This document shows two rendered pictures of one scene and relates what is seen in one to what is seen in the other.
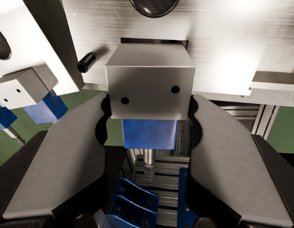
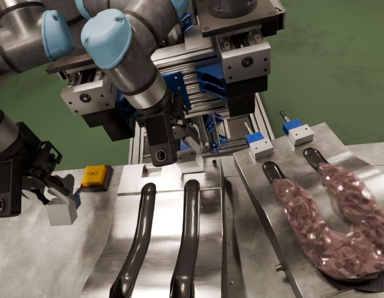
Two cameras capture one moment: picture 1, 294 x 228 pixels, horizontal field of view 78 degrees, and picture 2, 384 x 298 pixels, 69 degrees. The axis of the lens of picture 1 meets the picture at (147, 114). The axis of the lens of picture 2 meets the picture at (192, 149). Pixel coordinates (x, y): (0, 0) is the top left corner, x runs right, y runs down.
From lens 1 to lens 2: 0.56 m
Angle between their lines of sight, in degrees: 18
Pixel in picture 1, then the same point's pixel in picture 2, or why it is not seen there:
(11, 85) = (259, 149)
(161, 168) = (204, 105)
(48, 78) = (247, 156)
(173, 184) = (192, 98)
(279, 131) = (118, 148)
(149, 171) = not seen: hidden behind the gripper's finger
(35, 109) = (256, 139)
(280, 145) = not seen: hidden behind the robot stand
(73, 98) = (345, 140)
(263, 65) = (159, 173)
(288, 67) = (151, 174)
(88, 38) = (214, 171)
